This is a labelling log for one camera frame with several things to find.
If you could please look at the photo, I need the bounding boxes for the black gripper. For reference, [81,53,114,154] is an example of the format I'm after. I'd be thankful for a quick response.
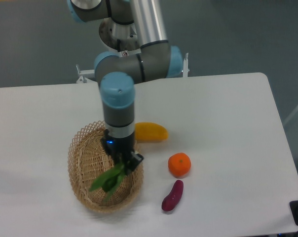
[100,129,144,175]

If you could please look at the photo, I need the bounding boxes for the green bok choy vegetable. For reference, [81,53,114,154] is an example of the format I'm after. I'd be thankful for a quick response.
[88,155,129,202]

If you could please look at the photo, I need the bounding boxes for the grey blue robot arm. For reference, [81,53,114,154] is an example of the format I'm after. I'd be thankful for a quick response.
[68,0,183,174]

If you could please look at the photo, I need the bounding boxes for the woven wicker basket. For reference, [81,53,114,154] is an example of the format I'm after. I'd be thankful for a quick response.
[68,120,144,213]

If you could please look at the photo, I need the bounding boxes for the yellow mango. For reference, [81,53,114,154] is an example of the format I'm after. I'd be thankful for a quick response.
[135,122,169,142]

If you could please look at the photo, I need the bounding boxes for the orange tangerine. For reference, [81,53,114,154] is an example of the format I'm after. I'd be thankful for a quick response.
[168,153,191,178]

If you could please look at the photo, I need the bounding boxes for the purple sweet potato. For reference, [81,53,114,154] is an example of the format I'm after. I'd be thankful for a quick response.
[161,180,184,212]

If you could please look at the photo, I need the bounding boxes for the white metal frame bracket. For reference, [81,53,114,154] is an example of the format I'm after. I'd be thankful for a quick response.
[75,52,190,83]

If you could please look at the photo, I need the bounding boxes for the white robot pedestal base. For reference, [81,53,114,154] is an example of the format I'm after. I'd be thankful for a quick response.
[99,18,141,57]

